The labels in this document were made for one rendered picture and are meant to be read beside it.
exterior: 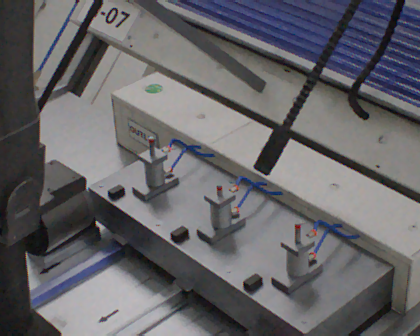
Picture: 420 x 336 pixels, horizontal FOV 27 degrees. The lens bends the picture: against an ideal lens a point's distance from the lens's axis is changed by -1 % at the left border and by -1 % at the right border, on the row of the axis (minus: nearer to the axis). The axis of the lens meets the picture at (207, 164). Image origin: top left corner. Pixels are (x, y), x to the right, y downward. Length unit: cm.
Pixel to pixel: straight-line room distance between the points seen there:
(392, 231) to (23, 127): 42
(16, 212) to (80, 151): 52
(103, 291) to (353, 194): 29
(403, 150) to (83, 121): 49
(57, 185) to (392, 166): 40
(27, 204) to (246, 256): 29
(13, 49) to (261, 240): 40
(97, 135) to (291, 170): 34
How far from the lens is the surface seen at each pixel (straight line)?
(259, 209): 98
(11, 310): 78
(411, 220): 94
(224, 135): 107
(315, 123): 106
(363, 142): 102
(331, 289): 88
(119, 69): 345
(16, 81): 66
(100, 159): 119
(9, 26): 63
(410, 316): 93
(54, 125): 128
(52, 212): 78
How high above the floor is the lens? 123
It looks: 1 degrees down
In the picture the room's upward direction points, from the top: 29 degrees clockwise
